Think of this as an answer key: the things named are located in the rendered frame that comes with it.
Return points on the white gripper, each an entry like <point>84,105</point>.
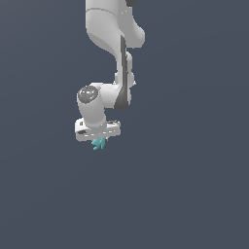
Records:
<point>97,130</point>

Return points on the small teal object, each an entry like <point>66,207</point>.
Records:
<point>99,143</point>

